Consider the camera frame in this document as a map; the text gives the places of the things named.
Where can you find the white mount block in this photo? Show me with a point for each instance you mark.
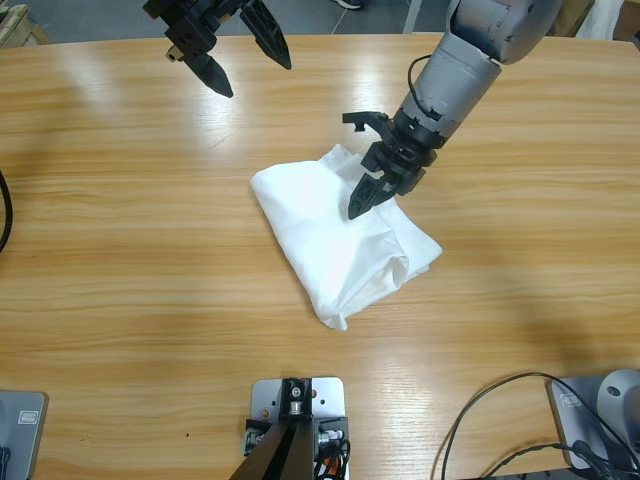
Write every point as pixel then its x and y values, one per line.
pixel 330 395

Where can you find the black sneaker with white sole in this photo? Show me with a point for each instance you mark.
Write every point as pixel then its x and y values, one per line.
pixel 347 3

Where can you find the wooden pallet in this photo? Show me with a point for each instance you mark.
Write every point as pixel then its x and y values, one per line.
pixel 20 30

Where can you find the black gripper side bracket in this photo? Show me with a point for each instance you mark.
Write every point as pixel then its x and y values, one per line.
pixel 365 119

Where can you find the dark camera post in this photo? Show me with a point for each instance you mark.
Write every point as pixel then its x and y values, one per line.
pixel 285 460

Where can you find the white bag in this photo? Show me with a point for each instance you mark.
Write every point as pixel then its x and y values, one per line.
pixel 602 20

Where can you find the white metal pole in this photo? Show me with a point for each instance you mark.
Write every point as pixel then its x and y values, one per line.
pixel 411 15

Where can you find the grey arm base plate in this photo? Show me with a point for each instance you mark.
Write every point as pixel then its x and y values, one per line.
pixel 562 425
pixel 25 450

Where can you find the black clamp with silver knob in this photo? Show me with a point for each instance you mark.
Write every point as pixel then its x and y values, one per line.
pixel 330 435
pixel 256 440

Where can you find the white t-shirt with black logo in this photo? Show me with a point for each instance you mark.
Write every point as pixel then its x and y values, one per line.
pixel 340 240

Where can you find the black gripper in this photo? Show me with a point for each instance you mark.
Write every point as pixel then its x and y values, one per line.
pixel 195 30
pixel 405 152

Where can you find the brown cardboard box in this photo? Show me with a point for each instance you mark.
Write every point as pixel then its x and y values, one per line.
pixel 570 20

